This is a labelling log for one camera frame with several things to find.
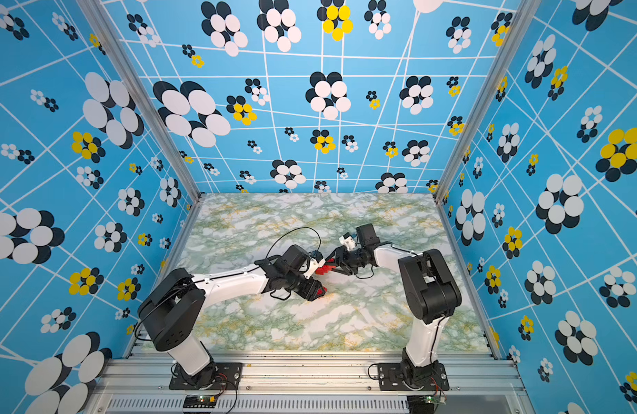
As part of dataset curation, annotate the red long lego brick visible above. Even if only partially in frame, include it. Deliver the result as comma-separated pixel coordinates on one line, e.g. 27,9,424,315
315,264,335,275

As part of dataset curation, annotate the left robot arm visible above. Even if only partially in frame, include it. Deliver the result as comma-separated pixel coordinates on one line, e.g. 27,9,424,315
137,244,327,390

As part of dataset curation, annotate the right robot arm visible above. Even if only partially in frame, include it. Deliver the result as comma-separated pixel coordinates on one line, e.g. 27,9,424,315
326,224,462,393

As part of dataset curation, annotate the right circuit board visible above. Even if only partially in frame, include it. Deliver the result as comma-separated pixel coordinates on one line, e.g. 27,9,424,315
406,395,446,414

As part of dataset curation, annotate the left black circuit board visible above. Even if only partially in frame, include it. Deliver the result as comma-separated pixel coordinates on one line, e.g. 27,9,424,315
182,395,218,412

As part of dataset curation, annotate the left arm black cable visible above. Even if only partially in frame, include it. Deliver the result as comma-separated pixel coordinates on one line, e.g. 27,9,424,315
263,226,324,260

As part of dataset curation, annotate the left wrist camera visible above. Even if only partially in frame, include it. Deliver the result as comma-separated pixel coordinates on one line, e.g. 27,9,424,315
303,250,325,279

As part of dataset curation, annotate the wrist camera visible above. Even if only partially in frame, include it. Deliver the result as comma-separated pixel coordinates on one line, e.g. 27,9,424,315
339,234,357,251
303,250,325,279

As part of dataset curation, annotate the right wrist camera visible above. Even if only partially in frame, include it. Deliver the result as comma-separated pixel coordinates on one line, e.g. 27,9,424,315
339,234,357,251

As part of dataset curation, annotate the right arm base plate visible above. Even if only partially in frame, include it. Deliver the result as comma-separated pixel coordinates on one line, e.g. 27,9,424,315
376,362,450,393

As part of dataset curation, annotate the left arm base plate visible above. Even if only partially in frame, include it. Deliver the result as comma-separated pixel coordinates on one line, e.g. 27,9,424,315
168,362,243,391

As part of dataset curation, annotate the aluminium front rail frame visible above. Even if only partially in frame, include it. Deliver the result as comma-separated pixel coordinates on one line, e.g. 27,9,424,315
86,351,535,413

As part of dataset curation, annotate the right aluminium corner post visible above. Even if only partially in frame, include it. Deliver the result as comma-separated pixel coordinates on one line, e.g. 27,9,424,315
436,0,542,204

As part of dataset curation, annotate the aluminium corner post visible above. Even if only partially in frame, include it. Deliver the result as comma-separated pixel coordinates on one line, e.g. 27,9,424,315
436,0,542,204
78,1,202,204

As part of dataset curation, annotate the left aluminium corner post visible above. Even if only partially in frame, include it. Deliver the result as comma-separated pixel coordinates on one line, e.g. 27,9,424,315
78,1,202,204

